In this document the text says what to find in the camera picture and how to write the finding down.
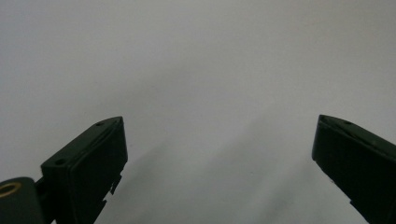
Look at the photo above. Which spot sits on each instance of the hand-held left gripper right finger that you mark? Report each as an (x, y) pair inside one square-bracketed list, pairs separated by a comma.
[(361, 165)]

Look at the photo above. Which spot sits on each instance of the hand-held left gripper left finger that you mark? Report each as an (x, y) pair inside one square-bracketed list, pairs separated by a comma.
[(87, 168)]

